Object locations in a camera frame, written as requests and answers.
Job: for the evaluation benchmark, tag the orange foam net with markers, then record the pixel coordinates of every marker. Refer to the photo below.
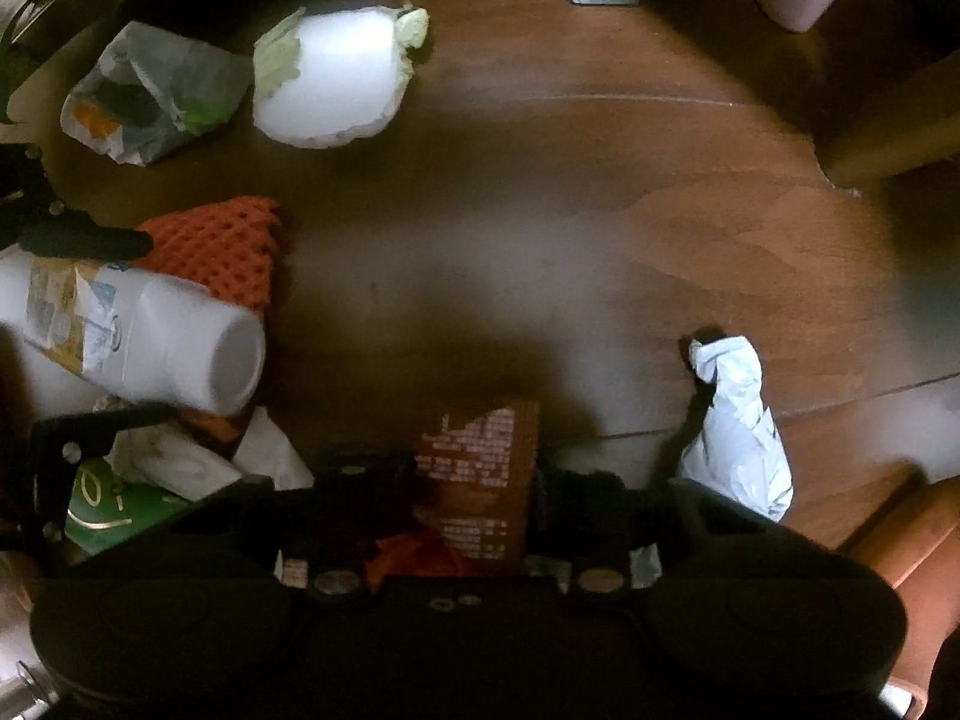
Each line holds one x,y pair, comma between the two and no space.
225,244

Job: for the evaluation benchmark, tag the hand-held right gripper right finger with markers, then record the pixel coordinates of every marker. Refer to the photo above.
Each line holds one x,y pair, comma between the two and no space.
551,491

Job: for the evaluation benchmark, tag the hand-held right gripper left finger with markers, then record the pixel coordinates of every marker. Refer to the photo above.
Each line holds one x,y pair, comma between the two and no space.
390,476

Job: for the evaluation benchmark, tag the wooden furniture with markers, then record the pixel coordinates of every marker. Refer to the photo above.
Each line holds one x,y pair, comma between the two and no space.
892,120

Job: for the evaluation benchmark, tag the white paper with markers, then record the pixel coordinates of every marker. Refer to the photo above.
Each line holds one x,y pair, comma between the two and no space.
739,427

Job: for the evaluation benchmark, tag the brown printed snack packet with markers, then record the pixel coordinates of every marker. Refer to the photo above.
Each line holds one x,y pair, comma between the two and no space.
487,480

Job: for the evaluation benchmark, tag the green packet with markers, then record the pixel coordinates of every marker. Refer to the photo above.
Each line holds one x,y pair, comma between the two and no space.
112,514

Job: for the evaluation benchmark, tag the brown plastic scoop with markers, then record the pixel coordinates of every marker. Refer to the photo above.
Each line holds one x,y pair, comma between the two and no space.
915,562

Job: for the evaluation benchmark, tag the translucent plastic bag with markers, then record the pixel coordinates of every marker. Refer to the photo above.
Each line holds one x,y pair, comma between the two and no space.
157,90

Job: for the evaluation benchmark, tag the white plastic bottle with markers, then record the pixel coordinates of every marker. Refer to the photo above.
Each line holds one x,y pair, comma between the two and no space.
172,337

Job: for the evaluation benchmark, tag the white tissue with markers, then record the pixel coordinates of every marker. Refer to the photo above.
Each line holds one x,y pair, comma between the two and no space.
195,461

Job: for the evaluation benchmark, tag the white plastic bag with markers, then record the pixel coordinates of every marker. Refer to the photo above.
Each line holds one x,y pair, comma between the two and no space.
337,79

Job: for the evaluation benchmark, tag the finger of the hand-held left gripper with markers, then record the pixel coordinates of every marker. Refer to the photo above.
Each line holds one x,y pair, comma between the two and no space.
90,424
82,238

